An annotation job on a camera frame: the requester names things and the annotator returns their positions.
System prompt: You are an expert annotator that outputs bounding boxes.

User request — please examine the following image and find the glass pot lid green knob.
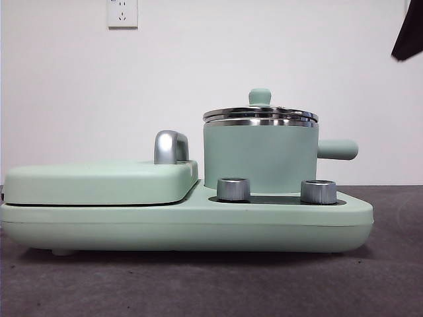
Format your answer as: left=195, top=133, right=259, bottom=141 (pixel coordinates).
left=202, top=87, right=321, bottom=122

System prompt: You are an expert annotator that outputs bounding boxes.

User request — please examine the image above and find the mint green griddle cover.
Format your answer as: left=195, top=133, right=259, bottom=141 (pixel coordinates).
left=2, top=160, right=199, bottom=206

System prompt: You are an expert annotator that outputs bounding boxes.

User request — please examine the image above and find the silver griddle cover handle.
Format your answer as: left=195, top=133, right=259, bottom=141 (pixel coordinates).
left=153, top=130, right=190, bottom=165

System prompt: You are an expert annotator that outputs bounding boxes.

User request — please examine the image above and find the white wall socket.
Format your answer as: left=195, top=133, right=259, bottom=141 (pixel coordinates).
left=107, top=0, right=139, bottom=30

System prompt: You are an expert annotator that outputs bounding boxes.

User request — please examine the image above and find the mint green pot with handle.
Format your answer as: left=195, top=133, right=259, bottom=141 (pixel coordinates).
left=203, top=118, right=359, bottom=195

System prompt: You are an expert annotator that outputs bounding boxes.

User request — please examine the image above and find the silver control knob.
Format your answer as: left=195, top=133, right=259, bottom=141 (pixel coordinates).
left=216, top=177, right=251, bottom=202
left=299, top=180, right=338, bottom=204

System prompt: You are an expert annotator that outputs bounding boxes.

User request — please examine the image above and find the mint green breakfast machine base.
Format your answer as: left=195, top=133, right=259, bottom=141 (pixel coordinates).
left=0, top=180, right=375, bottom=257

